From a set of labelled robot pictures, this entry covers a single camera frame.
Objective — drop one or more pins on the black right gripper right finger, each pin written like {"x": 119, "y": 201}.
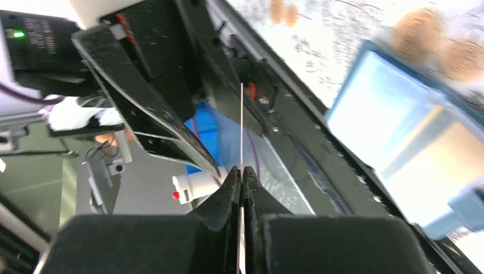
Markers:
{"x": 278, "y": 241}

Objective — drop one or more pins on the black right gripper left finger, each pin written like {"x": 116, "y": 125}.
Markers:
{"x": 205, "y": 240}

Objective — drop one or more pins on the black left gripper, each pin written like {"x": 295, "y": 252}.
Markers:
{"x": 42, "y": 55}

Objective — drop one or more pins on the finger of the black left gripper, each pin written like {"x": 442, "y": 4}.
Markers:
{"x": 222, "y": 85}
{"x": 154, "y": 124}

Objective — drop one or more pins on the orange credit card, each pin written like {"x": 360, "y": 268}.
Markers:
{"x": 432, "y": 163}
{"x": 241, "y": 248}

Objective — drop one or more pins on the blue card holder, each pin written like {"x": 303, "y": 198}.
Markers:
{"x": 380, "y": 102}

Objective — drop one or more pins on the blue bin on floor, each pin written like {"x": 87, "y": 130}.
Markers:
{"x": 204, "y": 126}

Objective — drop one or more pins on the white cylinder red button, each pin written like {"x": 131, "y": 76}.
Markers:
{"x": 196, "y": 185}

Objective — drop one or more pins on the floral tablecloth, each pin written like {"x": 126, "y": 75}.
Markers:
{"x": 319, "y": 40}

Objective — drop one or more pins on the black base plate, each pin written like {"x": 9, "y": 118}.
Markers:
{"x": 321, "y": 165}

